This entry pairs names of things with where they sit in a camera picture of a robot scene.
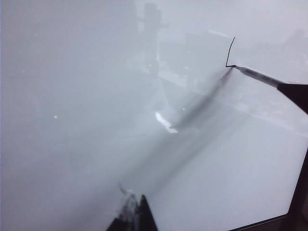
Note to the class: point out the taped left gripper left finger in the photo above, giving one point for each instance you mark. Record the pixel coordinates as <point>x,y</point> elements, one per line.
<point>124,219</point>

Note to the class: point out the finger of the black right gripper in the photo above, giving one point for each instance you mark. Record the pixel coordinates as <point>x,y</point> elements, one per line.
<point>294,95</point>

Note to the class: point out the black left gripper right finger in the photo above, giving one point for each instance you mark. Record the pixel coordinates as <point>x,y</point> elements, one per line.
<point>145,216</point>

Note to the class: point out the whiteboard with black frame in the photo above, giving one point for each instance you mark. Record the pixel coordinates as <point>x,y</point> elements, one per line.
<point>96,72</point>

